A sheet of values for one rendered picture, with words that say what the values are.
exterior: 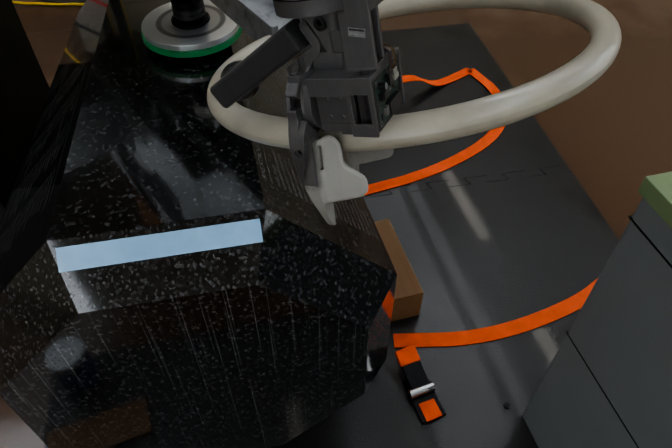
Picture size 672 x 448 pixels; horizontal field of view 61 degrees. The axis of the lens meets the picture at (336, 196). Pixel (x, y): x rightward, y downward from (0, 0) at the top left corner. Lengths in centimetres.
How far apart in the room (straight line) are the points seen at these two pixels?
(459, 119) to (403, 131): 5
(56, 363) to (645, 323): 100
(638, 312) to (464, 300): 80
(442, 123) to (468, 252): 146
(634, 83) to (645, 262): 197
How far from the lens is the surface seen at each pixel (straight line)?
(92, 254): 95
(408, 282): 168
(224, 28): 130
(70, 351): 106
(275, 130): 55
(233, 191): 95
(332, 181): 51
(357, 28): 46
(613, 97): 284
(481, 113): 51
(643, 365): 116
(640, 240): 106
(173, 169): 102
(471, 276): 188
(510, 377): 172
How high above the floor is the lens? 149
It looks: 46 degrees down
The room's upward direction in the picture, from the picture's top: straight up
